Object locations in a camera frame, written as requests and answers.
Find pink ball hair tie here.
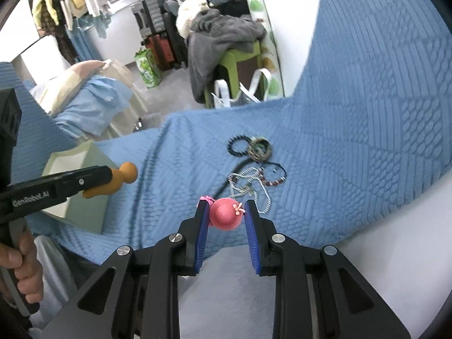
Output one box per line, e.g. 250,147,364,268
200,195,247,232

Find red bead cord bracelet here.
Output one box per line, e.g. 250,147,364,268
257,161,287,188

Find orange peg figure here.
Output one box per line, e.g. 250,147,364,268
82,162,138,199

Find patterned dark bangle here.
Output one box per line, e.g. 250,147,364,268
247,137,272,163

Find person's left hand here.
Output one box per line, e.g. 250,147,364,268
1,227,44,304

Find green cardboard box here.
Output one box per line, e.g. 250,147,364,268
40,140,120,234

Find light blue bedding pile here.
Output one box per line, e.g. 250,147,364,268
29,75,133,139

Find hanging clothes rack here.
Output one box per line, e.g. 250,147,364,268
29,0,116,64

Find green patterned shopping bag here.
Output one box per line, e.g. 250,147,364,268
134,47,162,89

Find white tote bag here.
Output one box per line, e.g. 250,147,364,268
211,68,273,109

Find green dotted rolled mat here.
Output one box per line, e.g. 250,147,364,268
247,0,284,100

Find red suitcase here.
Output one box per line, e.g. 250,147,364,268
144,34,176,71

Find blue quilted blanket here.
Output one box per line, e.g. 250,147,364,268
27,0,451,264

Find grey striped suitcase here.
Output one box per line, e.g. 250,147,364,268
131,0,166,38

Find green plastic stool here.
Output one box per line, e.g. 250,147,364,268
204,41,262,109

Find cream duvet bundle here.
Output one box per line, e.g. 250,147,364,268
175,0,209,39

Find grey blanket on stool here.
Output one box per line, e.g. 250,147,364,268
186,8,265,104

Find silver bead chain necklace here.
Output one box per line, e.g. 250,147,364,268
227,166,272,214

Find black spiral hair tie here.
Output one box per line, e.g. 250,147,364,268
227,134,252,158

